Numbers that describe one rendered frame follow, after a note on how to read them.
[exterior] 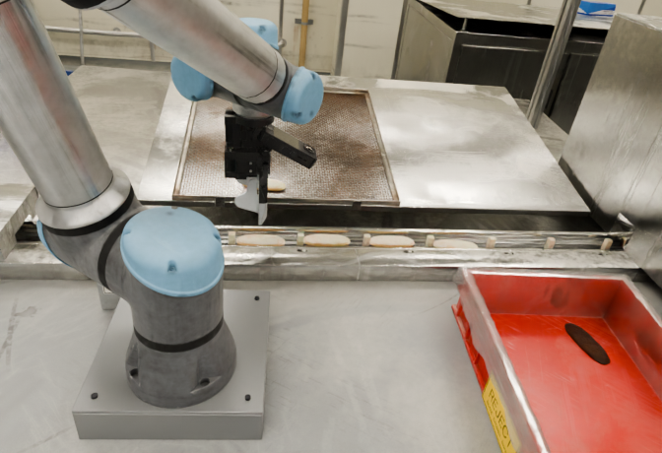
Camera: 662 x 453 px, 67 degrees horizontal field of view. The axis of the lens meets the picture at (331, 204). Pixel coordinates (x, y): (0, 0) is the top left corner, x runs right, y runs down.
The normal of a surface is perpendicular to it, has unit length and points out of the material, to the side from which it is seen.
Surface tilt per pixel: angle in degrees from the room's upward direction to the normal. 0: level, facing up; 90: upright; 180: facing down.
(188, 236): 7
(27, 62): 91
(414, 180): 10
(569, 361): 0
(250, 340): 1
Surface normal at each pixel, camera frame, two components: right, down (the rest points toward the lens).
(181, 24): 0.63, 0.68
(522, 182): 0.11, -0.74
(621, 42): -0.99, -0.03
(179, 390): 0.27, 0.24
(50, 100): 0.83, 0.36
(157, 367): -0.21, 0.19
